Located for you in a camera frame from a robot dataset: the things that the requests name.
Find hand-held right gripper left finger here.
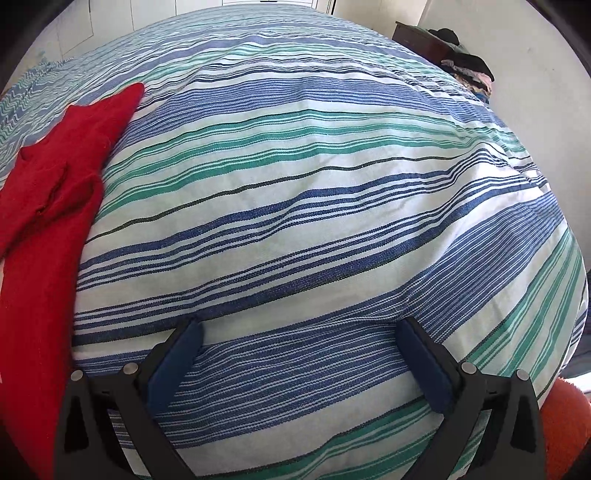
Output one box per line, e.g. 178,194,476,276
53,316,204,480

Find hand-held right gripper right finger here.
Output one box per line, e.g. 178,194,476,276
398,318,548,480

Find red sweater with white animal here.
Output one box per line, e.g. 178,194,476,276
0,83,145,464

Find pile of mixed clothes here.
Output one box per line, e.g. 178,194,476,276
427,28,496,100

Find orange fleece pants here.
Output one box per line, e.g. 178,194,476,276
538,377,591,480

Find blue green striped bedspread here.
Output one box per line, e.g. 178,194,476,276
0,4,590,480

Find dark wooden nightstand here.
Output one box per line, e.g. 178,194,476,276
392,21,452,64

